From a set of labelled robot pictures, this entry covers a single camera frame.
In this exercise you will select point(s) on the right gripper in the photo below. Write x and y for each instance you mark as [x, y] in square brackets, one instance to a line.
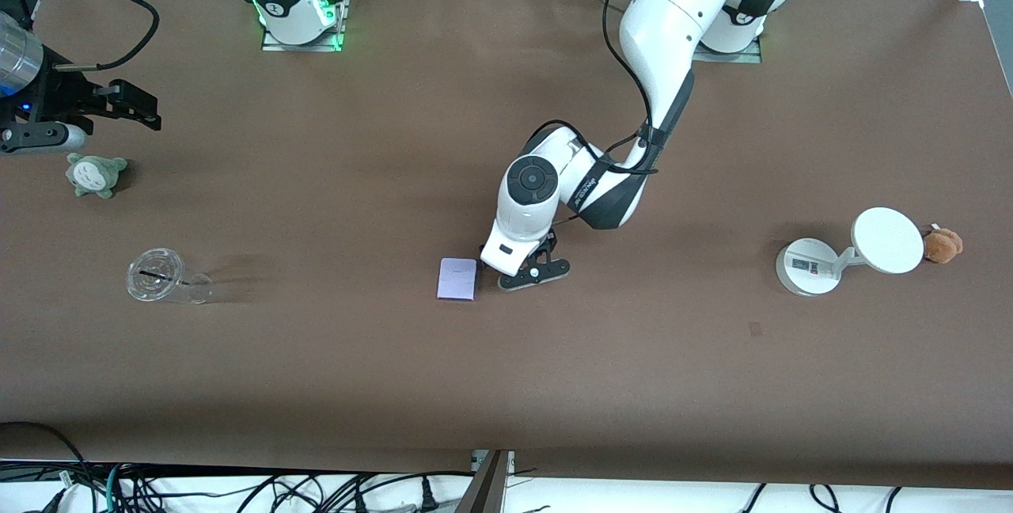
[66, 93]

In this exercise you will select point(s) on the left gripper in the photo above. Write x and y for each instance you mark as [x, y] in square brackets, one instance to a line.
[481, 264]

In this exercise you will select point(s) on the grey totoro plush toy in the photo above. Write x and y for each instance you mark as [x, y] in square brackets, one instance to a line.
[93, 174]

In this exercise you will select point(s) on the white round desk lamp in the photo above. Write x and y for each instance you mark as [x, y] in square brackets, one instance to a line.
[886, 240]

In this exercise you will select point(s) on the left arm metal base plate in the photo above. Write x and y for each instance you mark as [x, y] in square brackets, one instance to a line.
[752, 58]

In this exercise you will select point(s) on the brown plush toy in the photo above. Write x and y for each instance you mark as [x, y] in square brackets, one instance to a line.
[942, 245]

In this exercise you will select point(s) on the brown table cover cloth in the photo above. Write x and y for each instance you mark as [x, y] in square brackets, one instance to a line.
[396, 386]

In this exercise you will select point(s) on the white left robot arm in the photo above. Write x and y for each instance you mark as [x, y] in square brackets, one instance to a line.
[673, 14]

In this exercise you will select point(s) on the clear plastic cup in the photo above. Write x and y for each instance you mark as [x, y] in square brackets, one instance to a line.
[158, 275]

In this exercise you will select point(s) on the metal table frame leg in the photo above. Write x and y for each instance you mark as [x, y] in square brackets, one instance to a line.
[487, 489]

